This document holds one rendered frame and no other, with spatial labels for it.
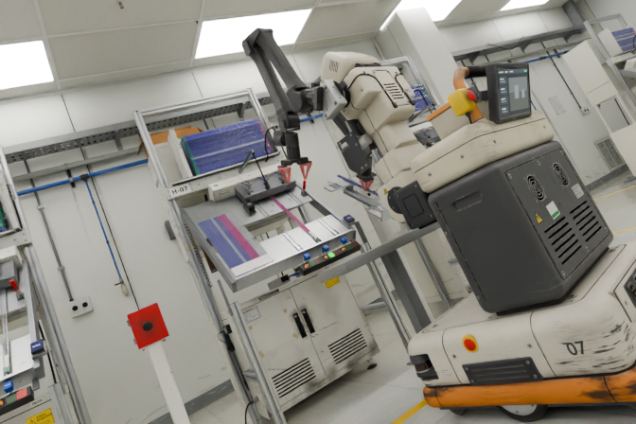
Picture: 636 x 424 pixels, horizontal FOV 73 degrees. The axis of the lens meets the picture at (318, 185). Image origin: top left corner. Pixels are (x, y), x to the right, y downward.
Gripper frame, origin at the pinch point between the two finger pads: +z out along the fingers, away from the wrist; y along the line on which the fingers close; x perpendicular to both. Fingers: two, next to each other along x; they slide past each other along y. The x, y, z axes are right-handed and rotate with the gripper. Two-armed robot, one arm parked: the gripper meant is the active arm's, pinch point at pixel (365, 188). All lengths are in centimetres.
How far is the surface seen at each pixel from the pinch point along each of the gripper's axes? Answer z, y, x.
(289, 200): 6.7, 35.1, -27.2
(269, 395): 51, 96, 46
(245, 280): 15, 87, 14
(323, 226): 9.9, 34.9, 4.8
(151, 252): 99, 83, -173
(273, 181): -1, 36, -41
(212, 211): 8, 75, -44
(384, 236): 21.4, 2.4, 18.9
